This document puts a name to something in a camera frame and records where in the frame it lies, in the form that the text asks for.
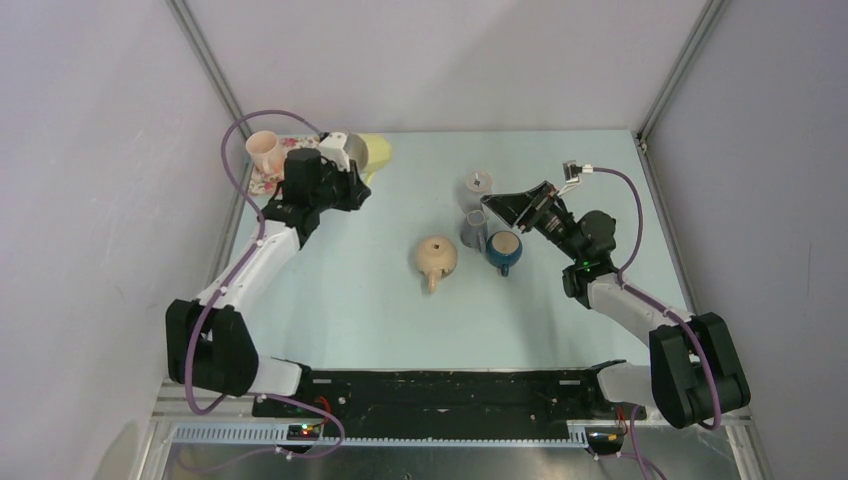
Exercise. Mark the floral placemat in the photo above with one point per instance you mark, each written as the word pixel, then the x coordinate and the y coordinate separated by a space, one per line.
pixel 264 183

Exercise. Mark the grey mug far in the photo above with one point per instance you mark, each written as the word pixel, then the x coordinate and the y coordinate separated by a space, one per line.
pixel 471 189

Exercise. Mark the grey mug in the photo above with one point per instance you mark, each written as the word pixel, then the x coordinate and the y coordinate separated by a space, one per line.
pixel 474 230
pixel 471 189

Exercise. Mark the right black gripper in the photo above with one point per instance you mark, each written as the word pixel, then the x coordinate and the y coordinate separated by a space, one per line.
pixel 515 208

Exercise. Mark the grey mug near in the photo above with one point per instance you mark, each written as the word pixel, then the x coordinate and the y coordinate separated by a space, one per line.
pixel 474 230

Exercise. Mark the yellow ceramic mug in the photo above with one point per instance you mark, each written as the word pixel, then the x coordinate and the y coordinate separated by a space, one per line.
pixel 371 152

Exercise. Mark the pink ceramic mug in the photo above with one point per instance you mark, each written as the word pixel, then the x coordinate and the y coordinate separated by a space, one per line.
pixel 266 152

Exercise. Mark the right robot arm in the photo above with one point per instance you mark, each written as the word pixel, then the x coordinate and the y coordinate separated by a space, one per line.
pixel 694 374

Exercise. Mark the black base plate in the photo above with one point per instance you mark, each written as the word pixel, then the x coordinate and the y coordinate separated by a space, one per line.
pixel 452 405

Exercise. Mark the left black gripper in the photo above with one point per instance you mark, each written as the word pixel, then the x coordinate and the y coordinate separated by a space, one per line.
pixel 355 190

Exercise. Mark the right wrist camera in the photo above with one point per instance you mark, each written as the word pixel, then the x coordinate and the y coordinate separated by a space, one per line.
pixel 573 173

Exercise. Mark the blue ceramic mug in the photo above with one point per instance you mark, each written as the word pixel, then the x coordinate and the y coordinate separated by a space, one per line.
pixel 503 251

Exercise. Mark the beige ceramic mug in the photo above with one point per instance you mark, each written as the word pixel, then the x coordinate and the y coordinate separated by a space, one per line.
pixel 436 257

